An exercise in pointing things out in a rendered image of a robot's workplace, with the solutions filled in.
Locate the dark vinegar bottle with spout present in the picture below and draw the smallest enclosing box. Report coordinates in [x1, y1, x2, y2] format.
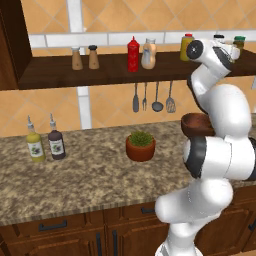
[47, 113, 67, 161]

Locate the dark wooden cabinet side panel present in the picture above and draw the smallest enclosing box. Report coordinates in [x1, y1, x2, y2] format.
[0, 0, 33, 92]

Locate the brown wooden bowl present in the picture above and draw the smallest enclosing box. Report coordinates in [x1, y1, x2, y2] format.
[180, 112, 216, 139]

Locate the pale mayonnaise bottle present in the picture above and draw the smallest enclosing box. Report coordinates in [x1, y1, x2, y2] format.
[140, 37, 158, 71]

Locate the grey hanging spoon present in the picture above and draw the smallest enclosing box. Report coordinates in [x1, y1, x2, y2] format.
[132, 82, 141, 114]

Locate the grey hanging ladle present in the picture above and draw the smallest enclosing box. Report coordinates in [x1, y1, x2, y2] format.
[151, 81, 165, 113]

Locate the wooden drawer front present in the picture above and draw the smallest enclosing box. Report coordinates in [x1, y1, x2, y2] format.
[105, 201, 162, 231]
[229, 185, 256, 207]
[0, 211, 105, 248]

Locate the wooden cupboard door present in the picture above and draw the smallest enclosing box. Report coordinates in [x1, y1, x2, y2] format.
[0, 227, 107, 256]
[194, 199, 256, 256]
[107, 221, 172, 256]

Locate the black drawer handle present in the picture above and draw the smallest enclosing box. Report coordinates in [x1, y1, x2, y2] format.
[38, 219, 69, 233]
[140, 206, 156, 215]

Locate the tan shaker with black cap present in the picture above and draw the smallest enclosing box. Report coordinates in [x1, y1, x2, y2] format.
[87, 44, 101, 71]

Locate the red ketchup bottle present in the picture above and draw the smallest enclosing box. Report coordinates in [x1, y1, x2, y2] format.
[127, 35, 141, 73]

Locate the grey hanging slotted spatula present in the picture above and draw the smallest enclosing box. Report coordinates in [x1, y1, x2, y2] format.
[165, 80, 177, 114]

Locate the yellow mustard bottle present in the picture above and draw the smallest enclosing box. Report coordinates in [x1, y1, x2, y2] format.
[179, 33, 196, 63]

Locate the dark wooden cabinet shelf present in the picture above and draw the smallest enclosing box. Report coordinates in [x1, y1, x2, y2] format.
[17, 49, 256, 91]

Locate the jar with green lid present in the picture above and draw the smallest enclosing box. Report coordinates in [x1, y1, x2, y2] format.
[232, 35, 247, 63]

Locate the green plant in terracotta pot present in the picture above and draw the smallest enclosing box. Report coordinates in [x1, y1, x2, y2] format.
[125, 130, 157, 163]

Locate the yellow oil bottle with spout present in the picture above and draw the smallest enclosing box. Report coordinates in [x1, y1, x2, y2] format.
[26, 115, 47, 164]

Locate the tan shaker with grey cap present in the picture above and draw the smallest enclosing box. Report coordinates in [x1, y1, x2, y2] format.
[71, 46, 84, 71]

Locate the grey hanging fork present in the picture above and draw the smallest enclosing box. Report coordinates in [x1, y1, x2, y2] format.
[141, 82, 149, 112]

